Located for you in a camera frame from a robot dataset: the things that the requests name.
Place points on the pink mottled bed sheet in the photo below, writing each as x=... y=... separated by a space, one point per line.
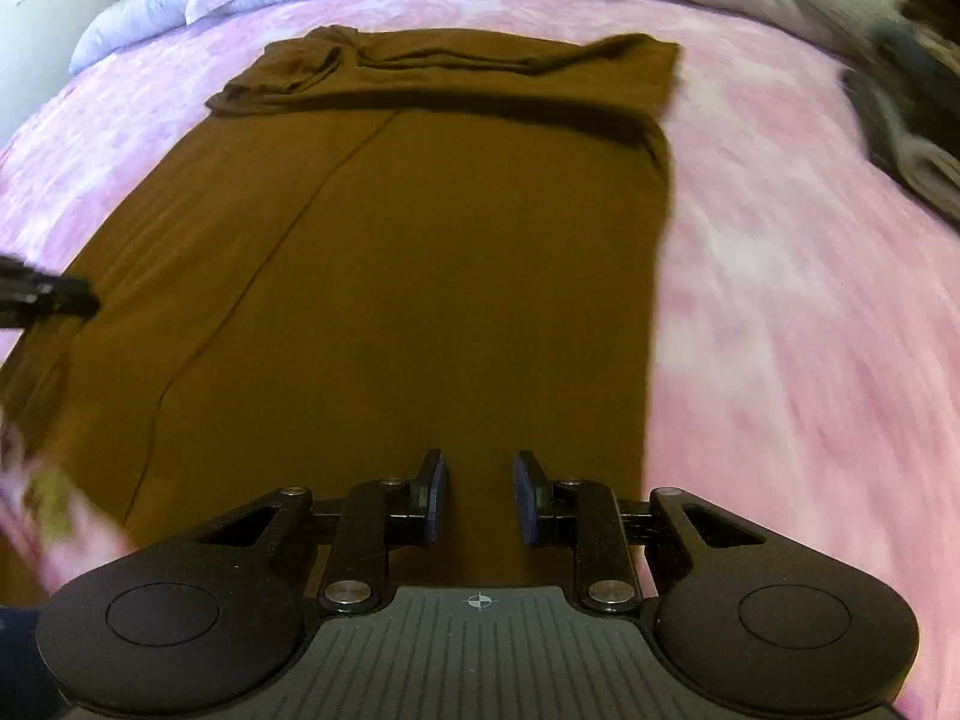
x=787 y=300

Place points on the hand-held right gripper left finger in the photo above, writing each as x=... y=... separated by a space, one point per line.
x=436 y=499

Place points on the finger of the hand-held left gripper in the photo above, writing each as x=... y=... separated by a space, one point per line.
x=52 y=296

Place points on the brown garment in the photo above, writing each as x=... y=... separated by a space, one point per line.
x=420 y=255

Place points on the pink floral cloth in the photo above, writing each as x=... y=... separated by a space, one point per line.
x=60 y=525

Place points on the pile of dark clothes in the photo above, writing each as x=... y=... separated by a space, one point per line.
x=911 y=105

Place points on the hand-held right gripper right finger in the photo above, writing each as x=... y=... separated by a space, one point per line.
x=527 y=499

